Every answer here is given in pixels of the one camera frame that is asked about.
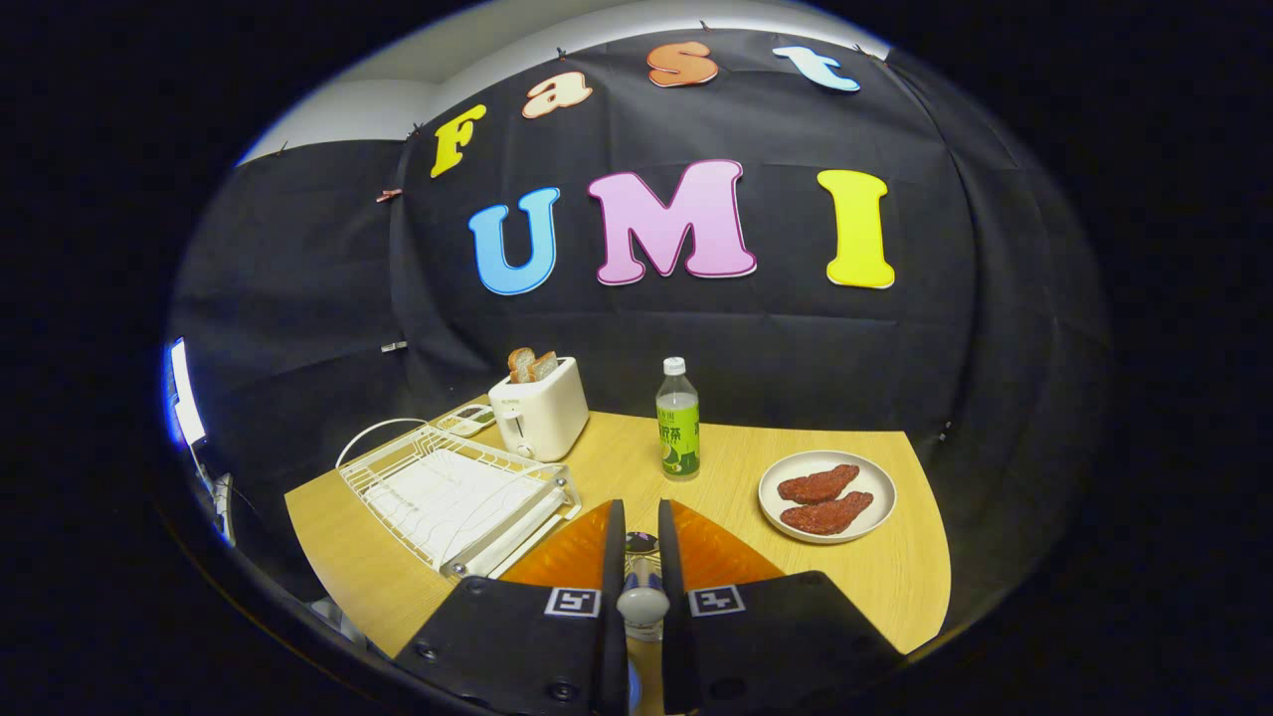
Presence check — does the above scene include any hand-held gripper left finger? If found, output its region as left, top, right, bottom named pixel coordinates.
left=393, top=499, right=630, bottom=715

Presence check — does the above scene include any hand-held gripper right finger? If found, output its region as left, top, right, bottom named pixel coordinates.
left=656, top=499, right=906, bottom=715

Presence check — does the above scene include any blue-handled metal spoon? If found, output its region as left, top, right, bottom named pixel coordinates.
left=617, top=532, right=672, bottom=627

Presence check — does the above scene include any white wire dish rack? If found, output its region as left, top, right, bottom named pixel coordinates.
left=335, top=418, right=583, bottom=581

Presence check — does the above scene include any white round dish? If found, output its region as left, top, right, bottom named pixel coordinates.
left=758, top=450, right=898, bottom=545

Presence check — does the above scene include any green label drink bottle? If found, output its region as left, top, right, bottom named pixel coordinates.
left=655, top=357, right=701, bottom=482

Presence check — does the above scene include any red meat piece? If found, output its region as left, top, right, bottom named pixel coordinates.
left=780, top=491, right=874, bottom=536
left=777, top=464, right=860, bottom=504

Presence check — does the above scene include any white ribbed drain tray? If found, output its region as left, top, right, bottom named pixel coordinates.
left=393, top=447, right=568, bottom=578

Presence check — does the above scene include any white toaster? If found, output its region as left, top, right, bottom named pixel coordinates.
left=487, top=357, right=590, bottom=463

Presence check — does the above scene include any white divided seasoning tray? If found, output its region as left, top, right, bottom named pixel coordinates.
left=435, top=403, right=496, bottom=439

